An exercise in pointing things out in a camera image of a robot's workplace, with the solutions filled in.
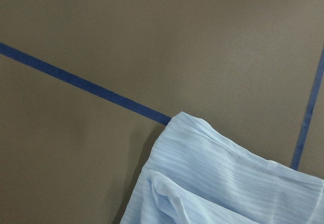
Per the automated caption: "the light blue button-up shirt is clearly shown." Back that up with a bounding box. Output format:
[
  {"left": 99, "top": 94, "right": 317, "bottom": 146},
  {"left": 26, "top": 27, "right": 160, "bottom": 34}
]
[{"left": 121, "top": 112, "right": 323, "bottom": 223}]

